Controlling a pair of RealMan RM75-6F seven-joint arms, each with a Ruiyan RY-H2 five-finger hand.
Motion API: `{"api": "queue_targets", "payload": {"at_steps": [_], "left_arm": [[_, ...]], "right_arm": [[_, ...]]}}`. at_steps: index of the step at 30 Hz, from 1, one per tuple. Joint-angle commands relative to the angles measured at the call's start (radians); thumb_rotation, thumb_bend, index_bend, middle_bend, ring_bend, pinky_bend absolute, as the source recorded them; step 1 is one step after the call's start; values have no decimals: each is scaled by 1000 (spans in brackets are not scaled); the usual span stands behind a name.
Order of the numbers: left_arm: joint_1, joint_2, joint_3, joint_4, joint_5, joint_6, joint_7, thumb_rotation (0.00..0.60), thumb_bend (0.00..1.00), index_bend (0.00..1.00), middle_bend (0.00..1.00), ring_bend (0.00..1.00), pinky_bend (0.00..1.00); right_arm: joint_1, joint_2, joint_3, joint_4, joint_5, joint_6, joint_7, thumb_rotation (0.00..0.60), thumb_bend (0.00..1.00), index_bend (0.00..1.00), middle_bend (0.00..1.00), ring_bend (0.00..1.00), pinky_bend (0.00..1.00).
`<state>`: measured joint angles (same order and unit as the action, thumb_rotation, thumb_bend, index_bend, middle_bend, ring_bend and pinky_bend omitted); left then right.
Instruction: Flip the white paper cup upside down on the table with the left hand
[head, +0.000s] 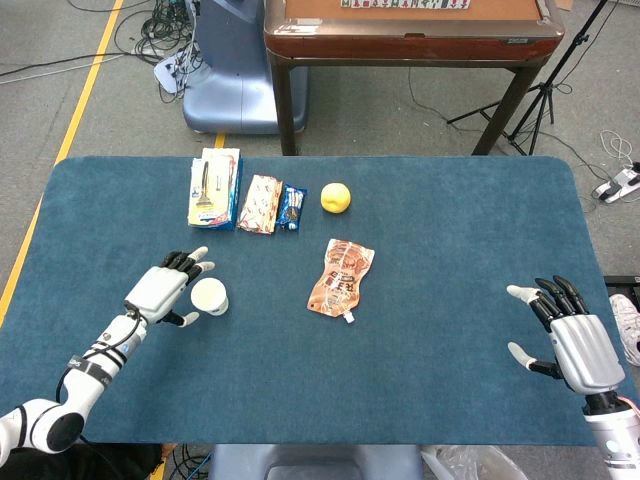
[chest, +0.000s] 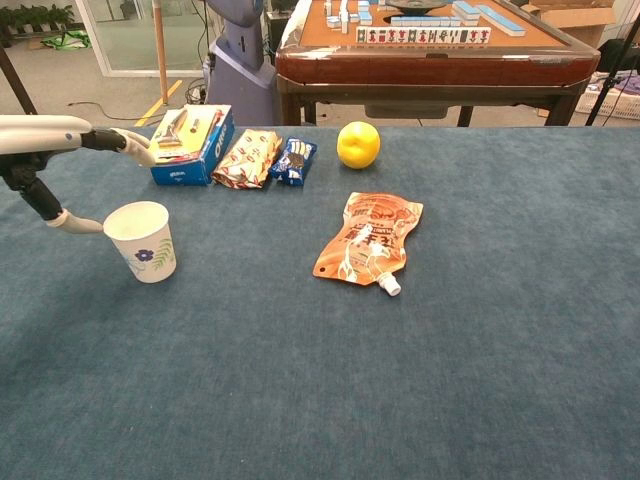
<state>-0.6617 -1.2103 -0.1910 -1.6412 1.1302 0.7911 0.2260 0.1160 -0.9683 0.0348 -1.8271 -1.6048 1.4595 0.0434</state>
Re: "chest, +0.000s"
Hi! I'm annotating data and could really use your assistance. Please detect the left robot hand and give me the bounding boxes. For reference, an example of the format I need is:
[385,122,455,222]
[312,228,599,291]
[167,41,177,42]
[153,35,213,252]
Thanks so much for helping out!
[0,114,158,235]

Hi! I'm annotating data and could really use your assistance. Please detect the white flower print paper cup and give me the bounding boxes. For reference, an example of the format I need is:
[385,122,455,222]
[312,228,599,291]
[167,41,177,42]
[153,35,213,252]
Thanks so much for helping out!
[102,200,178,285]

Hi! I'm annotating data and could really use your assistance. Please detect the black slanted stand leg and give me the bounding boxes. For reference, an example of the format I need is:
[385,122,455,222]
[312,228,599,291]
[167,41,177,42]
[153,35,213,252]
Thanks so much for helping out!
[0,47,39,116]

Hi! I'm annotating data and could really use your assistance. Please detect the green bag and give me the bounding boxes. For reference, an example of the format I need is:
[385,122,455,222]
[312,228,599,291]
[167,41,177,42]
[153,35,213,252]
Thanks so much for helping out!
[40,29,92,51]

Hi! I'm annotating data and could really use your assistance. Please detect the green potted plants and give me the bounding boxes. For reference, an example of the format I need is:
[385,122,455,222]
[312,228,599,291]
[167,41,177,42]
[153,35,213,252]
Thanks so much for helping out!
[0,3,76,36]

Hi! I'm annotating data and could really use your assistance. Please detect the carded razor pack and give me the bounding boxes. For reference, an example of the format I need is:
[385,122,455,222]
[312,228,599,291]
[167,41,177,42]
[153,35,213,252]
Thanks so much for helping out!
[149,104,224,164]

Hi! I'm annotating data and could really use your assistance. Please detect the white framed glass partition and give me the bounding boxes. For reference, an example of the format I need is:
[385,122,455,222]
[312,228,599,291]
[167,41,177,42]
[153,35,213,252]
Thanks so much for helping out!
[74,0,211,79]

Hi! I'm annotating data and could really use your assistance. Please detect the wooden pole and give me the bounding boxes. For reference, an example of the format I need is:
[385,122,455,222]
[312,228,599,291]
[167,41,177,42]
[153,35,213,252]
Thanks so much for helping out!
[152,0,170,106]

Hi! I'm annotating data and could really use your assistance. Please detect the blue Oreo cardboard box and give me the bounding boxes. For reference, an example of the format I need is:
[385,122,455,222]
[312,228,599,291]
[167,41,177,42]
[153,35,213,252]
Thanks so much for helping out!
[149,103,236,187]

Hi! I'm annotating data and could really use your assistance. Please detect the red gold snack packet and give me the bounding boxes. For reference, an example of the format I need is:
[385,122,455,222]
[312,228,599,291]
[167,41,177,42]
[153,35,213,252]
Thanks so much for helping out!
[211,128,284,191]

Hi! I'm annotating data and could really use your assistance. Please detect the small blue Oreo packet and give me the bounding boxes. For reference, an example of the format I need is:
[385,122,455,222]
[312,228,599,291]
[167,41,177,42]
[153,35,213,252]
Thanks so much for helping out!
[268,137,319,188]

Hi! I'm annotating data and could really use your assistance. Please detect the yellow round fruit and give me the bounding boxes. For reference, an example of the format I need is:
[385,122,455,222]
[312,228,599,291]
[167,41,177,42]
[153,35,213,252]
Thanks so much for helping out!
[336,120,381,171]

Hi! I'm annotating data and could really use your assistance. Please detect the orange spout pouch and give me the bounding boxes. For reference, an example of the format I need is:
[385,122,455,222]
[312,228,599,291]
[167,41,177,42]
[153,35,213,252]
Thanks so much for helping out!
[312,191,425,298]

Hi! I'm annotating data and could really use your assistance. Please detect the brown mahjong table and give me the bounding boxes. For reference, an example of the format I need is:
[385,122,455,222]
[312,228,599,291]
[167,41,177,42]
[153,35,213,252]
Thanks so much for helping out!
[274,0,601,127]

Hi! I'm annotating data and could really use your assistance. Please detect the face-up mahjong tile row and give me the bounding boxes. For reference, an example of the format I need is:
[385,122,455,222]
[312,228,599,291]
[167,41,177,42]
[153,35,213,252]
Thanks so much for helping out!
[355,26,492,44]

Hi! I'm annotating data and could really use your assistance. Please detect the blue table cloth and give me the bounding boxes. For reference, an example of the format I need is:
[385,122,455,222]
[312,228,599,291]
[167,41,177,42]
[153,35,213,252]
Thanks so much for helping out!
[0,124,640,480]

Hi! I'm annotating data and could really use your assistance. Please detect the brown cardboard box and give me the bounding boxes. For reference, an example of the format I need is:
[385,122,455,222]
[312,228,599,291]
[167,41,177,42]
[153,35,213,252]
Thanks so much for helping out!
[519,0,617,49]

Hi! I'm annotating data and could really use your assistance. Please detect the black tripod stand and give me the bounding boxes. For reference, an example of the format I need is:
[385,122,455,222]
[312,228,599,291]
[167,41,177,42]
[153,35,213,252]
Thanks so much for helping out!
[584,0,640,126]

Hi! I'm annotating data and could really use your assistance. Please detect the white plastic basket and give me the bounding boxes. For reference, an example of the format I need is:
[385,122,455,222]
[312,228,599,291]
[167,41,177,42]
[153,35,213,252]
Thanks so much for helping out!
[574,82,640,120]

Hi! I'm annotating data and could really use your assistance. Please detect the black floor cable bundle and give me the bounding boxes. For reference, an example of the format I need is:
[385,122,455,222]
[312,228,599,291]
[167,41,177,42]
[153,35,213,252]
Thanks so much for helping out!
[67,77,209,124]

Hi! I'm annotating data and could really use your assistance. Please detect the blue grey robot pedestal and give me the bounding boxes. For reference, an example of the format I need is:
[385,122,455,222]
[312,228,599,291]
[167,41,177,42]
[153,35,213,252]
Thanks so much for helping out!
[204,0,279,126]

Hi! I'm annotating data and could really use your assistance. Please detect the blue white mahjong tile wall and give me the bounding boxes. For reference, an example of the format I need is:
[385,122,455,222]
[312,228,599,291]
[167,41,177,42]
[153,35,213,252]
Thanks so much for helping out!
[451,0,482,22]
[389,14,464,28]
[478,3,527,37]
[323,0,374,29]

